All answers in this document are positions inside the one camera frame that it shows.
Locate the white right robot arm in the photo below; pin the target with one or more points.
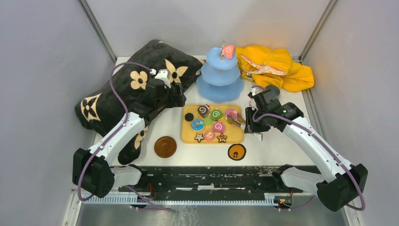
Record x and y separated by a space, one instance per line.
339 183

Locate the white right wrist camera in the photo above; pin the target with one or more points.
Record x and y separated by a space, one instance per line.
254 90

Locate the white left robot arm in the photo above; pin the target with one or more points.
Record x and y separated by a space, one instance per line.
92 170

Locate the metal serving tongs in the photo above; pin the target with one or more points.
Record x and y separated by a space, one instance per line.
239 122

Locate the black floral plush pillow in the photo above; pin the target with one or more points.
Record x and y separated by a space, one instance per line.
103 109

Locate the pink frosted donut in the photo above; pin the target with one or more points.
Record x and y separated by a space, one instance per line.
231 113

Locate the black sandwich cookie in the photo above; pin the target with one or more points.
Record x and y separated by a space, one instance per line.
189 117

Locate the green swirl roll cake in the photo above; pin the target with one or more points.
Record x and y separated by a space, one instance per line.
216 114

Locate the grey mug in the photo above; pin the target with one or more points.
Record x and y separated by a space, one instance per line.
275 90

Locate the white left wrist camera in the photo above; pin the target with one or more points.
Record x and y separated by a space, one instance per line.
164 75

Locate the salmon swirl cake slice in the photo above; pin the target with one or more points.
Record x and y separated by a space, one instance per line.
228 52

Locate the blue three-tier cake stand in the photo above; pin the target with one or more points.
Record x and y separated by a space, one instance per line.
220 79

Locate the brown round coaster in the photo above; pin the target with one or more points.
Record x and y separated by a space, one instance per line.
165 147

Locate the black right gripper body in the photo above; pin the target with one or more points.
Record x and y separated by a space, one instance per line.
261 125

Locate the yellow serving tray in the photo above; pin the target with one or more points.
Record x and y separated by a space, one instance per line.
234 133

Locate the pink swirl roll cake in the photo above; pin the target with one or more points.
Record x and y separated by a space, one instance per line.
219 127

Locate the chocolate swirl roll cake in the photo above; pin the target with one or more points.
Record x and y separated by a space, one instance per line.
203 110

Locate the pink round candy cake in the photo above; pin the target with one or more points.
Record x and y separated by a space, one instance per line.
209 136

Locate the yellow black round coaster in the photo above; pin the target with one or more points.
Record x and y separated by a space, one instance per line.
236 152

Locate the blue frosted donut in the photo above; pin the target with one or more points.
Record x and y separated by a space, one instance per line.
197 125

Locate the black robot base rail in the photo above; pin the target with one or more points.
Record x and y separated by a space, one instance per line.
231 183

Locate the yellow garment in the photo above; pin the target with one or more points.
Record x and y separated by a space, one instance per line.
265 66

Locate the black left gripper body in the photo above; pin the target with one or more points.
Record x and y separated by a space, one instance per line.
166 101

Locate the green macaron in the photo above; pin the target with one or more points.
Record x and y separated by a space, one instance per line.
207 121

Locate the star cookie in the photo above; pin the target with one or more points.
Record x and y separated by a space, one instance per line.
199 137
222 138

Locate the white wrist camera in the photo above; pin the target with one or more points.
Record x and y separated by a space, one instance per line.
164 75
254 90

